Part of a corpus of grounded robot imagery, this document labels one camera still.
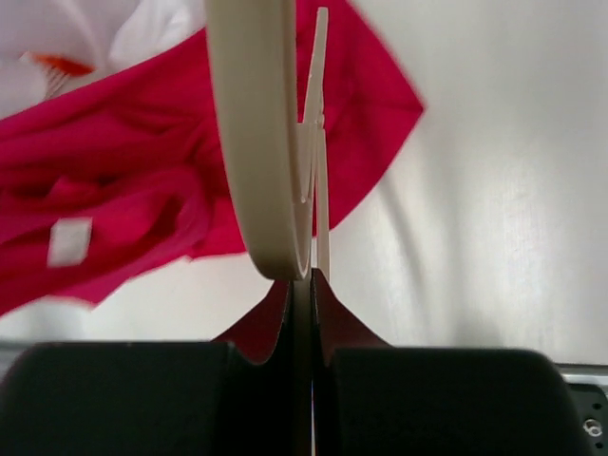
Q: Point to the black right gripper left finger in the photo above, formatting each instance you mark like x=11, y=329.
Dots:
x=228, y=396

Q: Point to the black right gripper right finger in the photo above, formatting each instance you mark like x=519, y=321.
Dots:
x=370, y=398

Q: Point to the cream hanger of crimson shirt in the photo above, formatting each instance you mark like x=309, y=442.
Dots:
x=275, y=160

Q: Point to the crimson t shirt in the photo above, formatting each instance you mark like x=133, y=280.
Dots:
x=121, y=176

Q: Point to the orange t shirt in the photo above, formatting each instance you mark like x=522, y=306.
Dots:
x=62, y=64

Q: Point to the pale pink t shirt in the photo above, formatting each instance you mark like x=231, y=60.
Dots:
x=108, y=35

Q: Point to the white plastic basket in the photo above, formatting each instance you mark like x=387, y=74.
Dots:
x=59, y=82

